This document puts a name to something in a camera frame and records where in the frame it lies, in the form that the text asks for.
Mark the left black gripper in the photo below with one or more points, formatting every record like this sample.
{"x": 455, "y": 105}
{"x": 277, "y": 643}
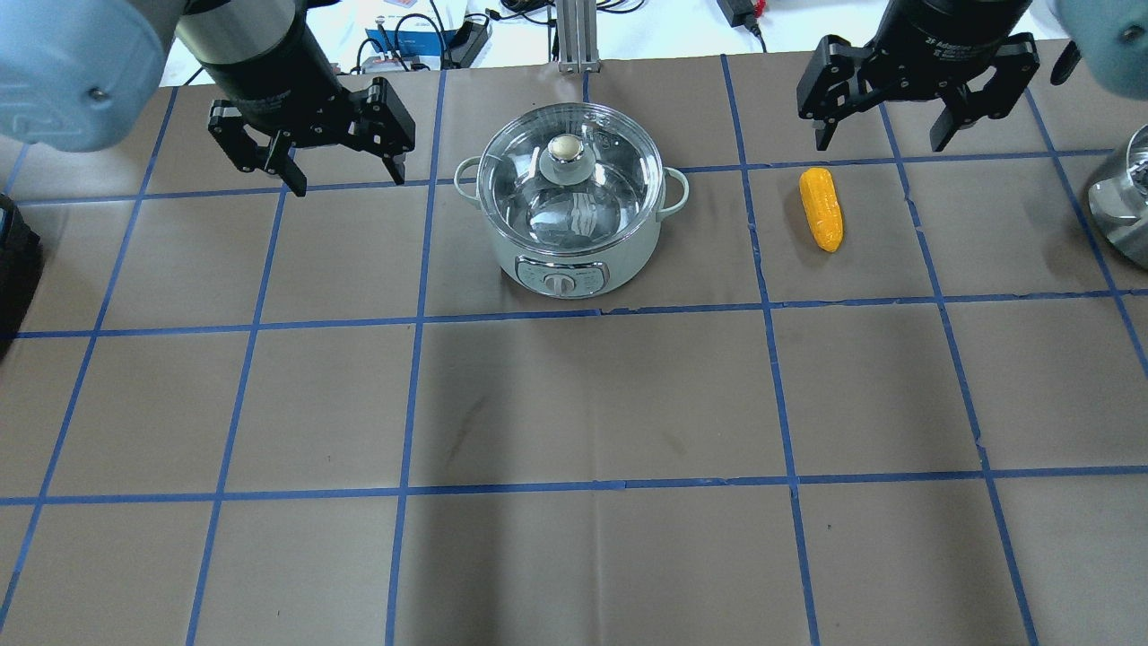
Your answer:
{"x": 272, "y": 82}

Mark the pale green electric pot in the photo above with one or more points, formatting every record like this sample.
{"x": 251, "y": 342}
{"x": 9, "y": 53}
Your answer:
{"x": 582, "y": 276}

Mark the steel steamer pot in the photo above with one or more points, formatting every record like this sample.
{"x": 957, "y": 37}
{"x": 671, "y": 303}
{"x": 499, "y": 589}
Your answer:
{"x": 1117, "y": 198}

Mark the glass pot lid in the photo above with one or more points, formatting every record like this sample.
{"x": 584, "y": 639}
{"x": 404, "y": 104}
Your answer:
{"x": 569, "y": 179}

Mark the black rice cooker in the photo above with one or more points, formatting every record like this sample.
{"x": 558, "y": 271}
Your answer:
{"x": 22, "y": 261}

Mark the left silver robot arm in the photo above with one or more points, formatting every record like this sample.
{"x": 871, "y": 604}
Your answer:
{"x": 75, "y": 75}

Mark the brown paper table cover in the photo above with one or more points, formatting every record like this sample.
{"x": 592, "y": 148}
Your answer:
{"x": 234, "y": 417}

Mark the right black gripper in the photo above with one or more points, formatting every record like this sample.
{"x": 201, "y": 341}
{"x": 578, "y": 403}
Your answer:
{"x": 940, "y": 36}

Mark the black power adapter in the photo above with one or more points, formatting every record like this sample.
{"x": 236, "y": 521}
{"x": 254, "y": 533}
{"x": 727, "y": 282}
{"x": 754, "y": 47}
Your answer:
{"x": 741, "y": 13}

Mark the aluminium frame post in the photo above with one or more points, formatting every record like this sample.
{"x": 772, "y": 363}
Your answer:
{"x": 576, "y": 31}

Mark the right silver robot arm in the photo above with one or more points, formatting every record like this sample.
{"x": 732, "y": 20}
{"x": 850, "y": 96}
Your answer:
{"x": 1106, "y": 36}

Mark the yellow corn cob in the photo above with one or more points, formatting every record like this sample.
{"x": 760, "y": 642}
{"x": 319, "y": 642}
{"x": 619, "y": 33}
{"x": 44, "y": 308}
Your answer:
{"x": 821, "y": 206}

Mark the blue cardboard box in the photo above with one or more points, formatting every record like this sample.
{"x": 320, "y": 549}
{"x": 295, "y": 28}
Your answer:
{"x": 418, "y": 43}

